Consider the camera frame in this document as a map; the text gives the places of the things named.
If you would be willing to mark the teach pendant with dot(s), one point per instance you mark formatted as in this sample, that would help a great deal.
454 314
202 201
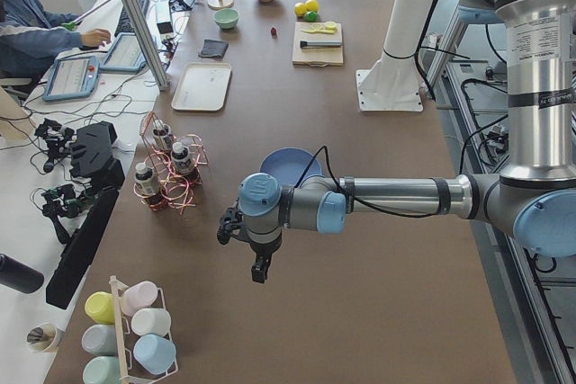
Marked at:
71 78
124 56

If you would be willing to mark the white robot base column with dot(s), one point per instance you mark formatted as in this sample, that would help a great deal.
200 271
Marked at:
393 82

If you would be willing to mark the teach pendant near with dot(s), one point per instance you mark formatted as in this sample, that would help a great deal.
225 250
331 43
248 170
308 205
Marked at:
71 78

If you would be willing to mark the yellow cup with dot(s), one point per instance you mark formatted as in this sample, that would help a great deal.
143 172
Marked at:
99 307

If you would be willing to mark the grey cup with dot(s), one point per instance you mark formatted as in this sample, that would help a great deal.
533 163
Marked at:
100 340

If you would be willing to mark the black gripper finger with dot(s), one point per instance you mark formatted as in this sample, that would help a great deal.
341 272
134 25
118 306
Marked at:
260 268

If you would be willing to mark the paper cup with utensils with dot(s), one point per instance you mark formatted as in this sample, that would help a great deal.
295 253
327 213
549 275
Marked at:
44 338

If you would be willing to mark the wooden cutting board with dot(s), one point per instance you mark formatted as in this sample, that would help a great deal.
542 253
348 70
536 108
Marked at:
317 57

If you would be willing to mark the black long bar device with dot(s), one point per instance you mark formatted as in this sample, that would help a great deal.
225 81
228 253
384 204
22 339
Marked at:
80 251

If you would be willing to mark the seated person in blue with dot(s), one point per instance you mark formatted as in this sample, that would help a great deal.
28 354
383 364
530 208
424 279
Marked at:
32 38

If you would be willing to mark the white wire cup rack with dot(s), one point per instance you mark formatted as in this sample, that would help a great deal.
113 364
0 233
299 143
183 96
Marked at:
130 371

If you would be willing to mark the green lime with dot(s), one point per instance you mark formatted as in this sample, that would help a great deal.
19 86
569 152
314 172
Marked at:
310 16

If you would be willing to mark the yellow plastic knife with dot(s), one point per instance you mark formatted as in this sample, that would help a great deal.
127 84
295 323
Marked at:
319 30

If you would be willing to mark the blue round plate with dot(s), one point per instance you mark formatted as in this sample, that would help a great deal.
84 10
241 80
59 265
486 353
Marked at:
291 165

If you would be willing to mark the pink cup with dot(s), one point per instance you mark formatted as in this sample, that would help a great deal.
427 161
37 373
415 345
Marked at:
138 296

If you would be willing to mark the black bottle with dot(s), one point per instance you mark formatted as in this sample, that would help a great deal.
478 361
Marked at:
19 276

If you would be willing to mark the mint green cup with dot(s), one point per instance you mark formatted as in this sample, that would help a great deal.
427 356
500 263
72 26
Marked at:
102 370

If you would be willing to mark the dark bottle white cap top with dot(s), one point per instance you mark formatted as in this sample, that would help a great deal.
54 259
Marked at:
162 135

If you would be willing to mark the aluminium frame post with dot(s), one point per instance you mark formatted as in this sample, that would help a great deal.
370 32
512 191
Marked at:
146 43

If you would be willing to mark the dark bottle white cap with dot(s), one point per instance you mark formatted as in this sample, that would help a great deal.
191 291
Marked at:
181 158
146 180
162 135

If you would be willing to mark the cream rectangular tray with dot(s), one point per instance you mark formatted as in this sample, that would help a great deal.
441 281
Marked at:
202 87

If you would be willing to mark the yellow lemon front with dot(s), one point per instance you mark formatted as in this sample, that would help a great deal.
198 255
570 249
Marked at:
300 9

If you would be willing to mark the white cup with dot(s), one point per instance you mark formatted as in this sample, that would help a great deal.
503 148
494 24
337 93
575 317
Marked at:
155 321

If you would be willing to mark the light blue cup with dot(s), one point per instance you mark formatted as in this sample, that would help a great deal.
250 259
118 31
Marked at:
154 353

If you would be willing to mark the grey folded cloth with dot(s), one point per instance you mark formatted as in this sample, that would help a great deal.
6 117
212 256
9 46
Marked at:
213 49

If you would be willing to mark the steel cylinder with black tip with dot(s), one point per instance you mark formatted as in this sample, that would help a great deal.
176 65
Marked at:
319 44

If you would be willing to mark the teach pendant far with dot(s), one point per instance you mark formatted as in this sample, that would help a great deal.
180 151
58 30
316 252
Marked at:
124 56

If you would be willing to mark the black angular device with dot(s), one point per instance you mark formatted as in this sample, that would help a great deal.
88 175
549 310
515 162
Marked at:
92 156

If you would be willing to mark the dark bottle white cap lower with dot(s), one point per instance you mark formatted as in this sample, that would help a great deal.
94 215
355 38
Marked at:
146 180

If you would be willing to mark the dark bottle white cap middle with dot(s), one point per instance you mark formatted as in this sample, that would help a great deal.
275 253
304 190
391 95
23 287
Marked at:
181 158

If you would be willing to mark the copper wire bottle rack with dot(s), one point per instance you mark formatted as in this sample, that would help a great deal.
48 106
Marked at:
176 191

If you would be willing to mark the green bowl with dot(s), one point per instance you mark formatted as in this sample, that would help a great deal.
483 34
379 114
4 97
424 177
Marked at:
226 18

